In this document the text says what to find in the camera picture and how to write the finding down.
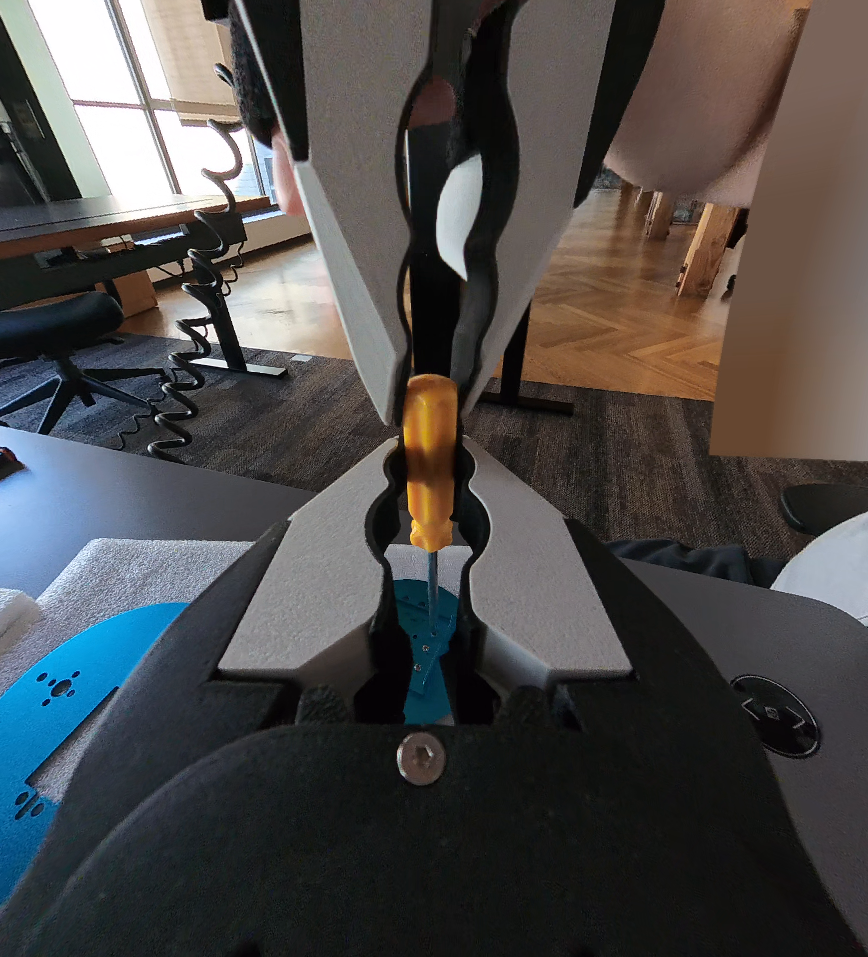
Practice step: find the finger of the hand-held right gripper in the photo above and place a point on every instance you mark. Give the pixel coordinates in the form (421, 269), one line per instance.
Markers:
(351, 149)
(546, 112)

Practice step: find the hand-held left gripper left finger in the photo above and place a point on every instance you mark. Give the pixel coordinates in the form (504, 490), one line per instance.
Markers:
(306, 598)

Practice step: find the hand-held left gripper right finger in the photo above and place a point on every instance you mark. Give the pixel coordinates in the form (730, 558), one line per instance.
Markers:
(546, 598)

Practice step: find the blue metal bracket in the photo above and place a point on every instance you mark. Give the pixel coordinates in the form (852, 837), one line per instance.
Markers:
(434, 658)

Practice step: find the blue perforated mounting disc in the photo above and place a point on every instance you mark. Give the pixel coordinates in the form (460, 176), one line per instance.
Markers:
(426, 703)

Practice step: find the person's right forearm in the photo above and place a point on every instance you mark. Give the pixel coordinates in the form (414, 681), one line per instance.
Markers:
(688, 112)

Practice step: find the black round desk grommet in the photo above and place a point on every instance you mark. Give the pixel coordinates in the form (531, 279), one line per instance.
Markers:
(774, 718)

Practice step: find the person's right hand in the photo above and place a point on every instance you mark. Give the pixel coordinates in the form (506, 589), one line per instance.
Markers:
(288, 179)

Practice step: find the beige roller blind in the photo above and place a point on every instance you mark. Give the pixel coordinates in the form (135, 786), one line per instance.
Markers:
(187, 52)

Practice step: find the window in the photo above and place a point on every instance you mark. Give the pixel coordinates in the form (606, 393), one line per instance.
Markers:
(120, 149)

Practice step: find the dark pants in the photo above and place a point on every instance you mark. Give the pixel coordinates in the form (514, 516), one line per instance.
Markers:
(703, 564)

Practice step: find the white foam sheet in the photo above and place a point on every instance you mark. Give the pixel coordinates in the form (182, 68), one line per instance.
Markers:
(142, 576)

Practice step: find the small brown cardboard box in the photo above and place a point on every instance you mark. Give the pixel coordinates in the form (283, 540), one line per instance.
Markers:
(138, 295)

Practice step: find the black shoe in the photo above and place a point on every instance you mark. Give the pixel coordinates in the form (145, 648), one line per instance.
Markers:
(837, 508)

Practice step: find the black saddle stool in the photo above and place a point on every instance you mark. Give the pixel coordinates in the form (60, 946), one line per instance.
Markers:
(30, 321)

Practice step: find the blue disc with rectangular cutout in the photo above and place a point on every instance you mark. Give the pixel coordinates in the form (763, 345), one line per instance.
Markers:
(0, 748)

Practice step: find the wooden post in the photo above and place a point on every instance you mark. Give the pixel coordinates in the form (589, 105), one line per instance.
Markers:
(703, 250)
(659, 217)

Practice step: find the black desk leg frame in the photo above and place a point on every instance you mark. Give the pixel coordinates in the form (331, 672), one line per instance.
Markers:
(517, 351)

